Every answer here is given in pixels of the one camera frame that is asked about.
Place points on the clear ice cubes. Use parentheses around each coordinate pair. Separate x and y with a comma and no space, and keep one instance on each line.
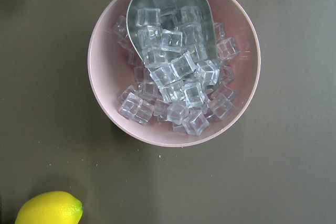
(189,104)

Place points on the yellow lemon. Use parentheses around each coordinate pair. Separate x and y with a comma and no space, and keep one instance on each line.
(51,207)

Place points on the metal ice scoop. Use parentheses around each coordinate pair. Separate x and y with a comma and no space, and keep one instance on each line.
(172,37)

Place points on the pink bowl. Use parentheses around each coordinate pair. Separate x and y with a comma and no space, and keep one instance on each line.
(110,73)

